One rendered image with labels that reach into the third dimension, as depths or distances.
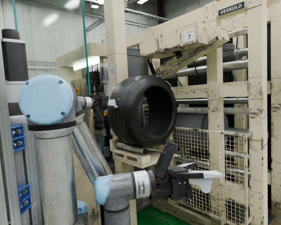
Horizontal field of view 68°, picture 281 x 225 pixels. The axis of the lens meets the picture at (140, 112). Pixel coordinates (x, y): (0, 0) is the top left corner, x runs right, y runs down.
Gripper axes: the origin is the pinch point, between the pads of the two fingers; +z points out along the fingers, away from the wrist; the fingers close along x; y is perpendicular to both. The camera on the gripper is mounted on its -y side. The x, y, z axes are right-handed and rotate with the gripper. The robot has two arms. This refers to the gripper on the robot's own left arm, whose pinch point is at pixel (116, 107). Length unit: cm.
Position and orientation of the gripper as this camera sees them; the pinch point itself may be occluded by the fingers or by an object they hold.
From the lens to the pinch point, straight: 145.1
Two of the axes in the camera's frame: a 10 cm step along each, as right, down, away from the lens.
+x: -6.6, -0.2, 7.5
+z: 7.5, 0.1, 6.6
